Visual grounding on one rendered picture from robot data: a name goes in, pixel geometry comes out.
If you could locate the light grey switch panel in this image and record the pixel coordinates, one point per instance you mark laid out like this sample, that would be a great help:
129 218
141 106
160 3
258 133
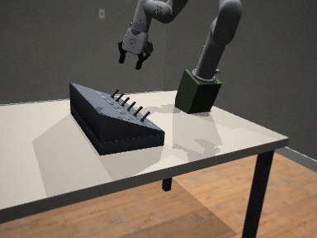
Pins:
110 123

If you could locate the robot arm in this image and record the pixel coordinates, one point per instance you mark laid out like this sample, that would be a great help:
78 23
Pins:
223 29

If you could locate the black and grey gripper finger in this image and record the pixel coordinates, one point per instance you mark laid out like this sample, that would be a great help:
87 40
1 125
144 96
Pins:
142 58
122 52

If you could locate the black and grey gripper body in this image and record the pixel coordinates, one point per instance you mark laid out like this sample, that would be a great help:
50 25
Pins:
135 41

